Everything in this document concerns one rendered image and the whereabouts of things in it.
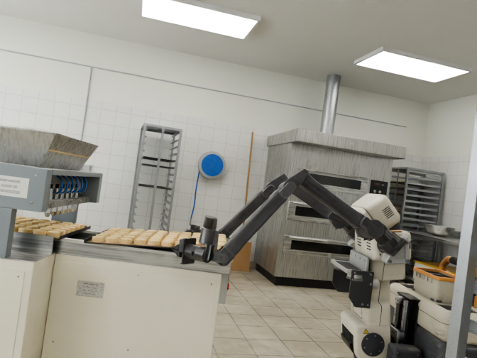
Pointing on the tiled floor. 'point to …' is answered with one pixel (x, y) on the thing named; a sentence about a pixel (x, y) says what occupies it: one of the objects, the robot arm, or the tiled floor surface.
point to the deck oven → (304, 268)
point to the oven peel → (241, 264)
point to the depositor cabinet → (24, 302)
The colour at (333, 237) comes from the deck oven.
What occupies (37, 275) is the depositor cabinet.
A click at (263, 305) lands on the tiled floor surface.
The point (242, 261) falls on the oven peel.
